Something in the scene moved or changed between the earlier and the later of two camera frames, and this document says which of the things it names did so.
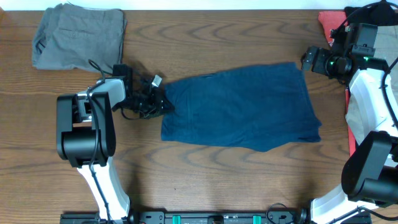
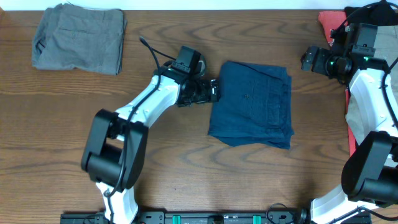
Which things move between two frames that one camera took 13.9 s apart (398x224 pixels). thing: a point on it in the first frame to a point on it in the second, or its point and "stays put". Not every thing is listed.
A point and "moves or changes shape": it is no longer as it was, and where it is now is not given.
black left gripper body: [157, 101] to [213, 91]
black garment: [380, 13] stays put
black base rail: [165, 217] stays put
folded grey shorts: [68, 37] stays put
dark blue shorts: [259, 107] moves or changes shape
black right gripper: [310, 60] stays put
